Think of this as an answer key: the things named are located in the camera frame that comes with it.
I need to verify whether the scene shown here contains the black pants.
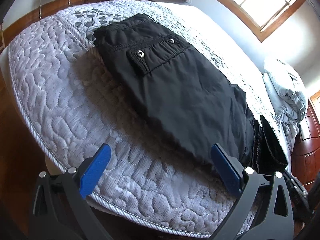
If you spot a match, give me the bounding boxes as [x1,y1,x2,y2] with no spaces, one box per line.
[94,14,288,174]

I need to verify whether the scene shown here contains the dark wooden headboard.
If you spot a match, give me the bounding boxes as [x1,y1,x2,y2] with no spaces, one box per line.
[291,100,319,191]

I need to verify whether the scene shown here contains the grey folded duvet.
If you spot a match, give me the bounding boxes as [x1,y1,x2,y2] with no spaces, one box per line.
[263,57,308,139]

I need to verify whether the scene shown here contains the grey quilted bedspread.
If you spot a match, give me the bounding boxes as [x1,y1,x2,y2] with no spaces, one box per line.
[7,0,292,238]

